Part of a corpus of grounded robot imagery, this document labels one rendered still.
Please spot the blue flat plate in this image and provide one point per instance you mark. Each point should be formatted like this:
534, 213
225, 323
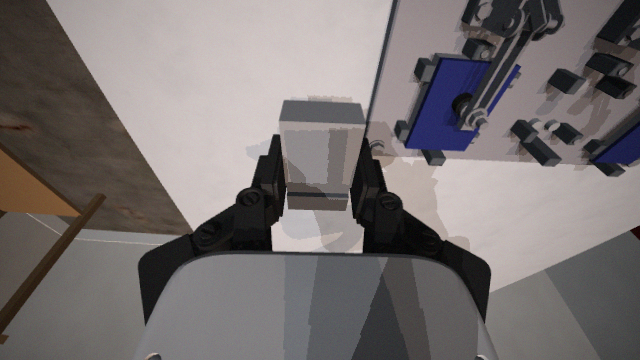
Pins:
433, 122
623, 146

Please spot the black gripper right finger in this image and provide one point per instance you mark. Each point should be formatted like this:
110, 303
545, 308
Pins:
387, 227

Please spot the grey fixture plate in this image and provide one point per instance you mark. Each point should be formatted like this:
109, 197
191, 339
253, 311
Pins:
420, 28

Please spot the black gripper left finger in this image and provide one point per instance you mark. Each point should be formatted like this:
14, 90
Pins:
246, 224

